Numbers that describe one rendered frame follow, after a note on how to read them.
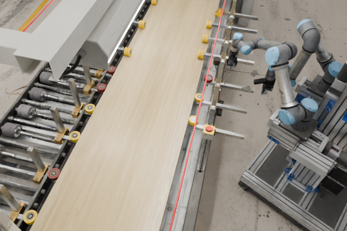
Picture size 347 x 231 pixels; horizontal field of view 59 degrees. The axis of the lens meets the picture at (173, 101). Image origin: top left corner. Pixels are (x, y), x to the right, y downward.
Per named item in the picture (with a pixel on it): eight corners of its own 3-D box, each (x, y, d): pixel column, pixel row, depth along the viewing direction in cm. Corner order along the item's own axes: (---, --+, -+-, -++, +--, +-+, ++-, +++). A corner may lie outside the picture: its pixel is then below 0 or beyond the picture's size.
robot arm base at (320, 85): (337, 86, 253) (343, 78, 246) (330, 97, 246) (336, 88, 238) (320, 78, 260) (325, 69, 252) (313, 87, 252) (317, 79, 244)
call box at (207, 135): (213, 132, 205) (215, 126, 199) (211, 141, 201) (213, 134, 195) (203, 130, 206) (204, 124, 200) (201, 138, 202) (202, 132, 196)
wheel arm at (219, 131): (243, 136, 247) (244, 133, 244) (242, 140, 245) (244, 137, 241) (190, 125, 252) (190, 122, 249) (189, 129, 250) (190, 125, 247)
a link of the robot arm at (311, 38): (328, 39, 208) (296, 88, 244) (322, 29, 215) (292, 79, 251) (313, 38, 206) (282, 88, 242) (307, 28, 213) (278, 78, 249)
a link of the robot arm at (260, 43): (305, 40, 204) (259, 34, 247) (292, 44, 201) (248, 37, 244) (305, 57, 208) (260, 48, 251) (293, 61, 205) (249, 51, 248)
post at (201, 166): (204, 166, 238) (211, 133, 204) (203, 172, 235) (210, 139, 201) (198, 165, 239) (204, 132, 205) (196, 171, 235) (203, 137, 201)
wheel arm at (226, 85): (253, 91, 276) (254, 88, 273) (253, 94, 274) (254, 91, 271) (205, 82, 282) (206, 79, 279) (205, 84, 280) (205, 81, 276)
